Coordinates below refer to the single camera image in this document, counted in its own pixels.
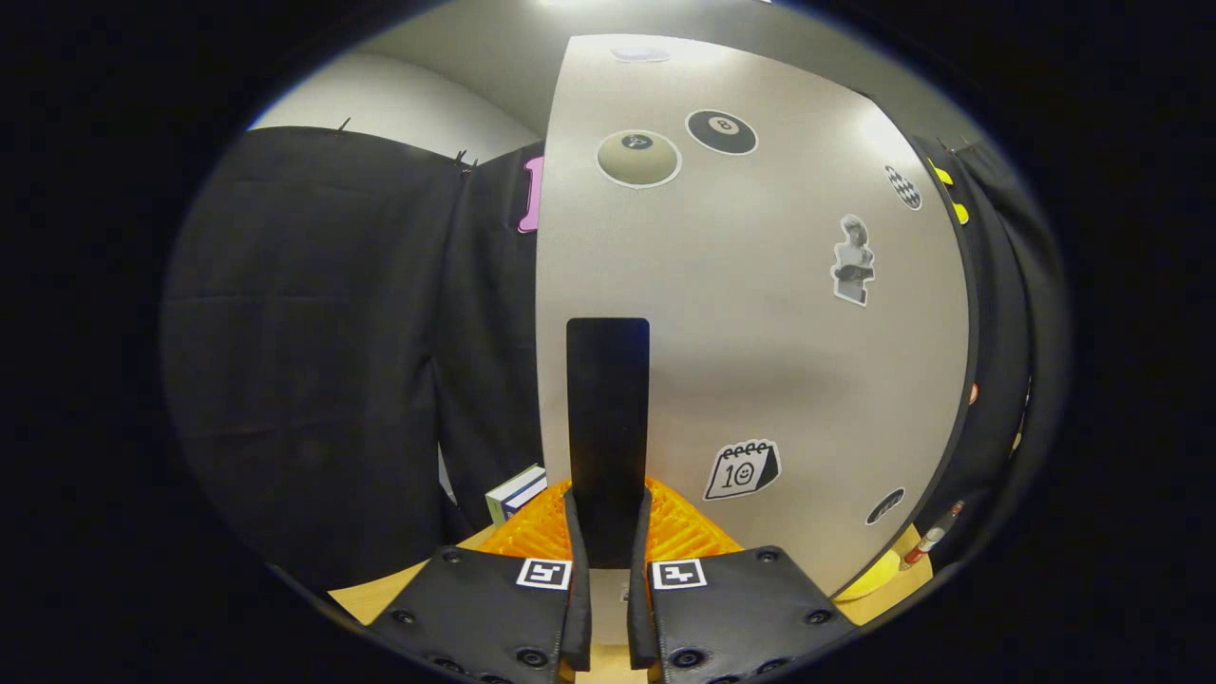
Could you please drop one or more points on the clear bottle with red cap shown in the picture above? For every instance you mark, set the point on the clear bottle with red cap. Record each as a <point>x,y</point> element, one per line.
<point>926,543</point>

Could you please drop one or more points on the black backdrop cloth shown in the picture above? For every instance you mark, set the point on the black backdrop cloth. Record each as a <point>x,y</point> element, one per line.
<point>304,332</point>

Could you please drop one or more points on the beige shoe cabinet door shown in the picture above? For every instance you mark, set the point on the beige shoe cabinet door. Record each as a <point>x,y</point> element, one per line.
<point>760,332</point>

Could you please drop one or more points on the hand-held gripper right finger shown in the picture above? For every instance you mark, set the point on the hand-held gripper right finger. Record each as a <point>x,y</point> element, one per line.
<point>731,617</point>

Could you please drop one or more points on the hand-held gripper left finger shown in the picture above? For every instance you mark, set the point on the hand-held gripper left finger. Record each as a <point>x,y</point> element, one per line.
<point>494,617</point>

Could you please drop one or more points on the yellow soft object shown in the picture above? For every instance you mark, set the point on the yellow soft object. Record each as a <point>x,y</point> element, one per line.
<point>874,578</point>

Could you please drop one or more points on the dark blue book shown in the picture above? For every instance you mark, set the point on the dark blue book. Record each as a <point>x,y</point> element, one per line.
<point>528,496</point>

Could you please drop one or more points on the dark grey shoe cabinet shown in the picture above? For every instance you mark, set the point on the dark grey shoe cabinet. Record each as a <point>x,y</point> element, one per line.
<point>973,323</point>

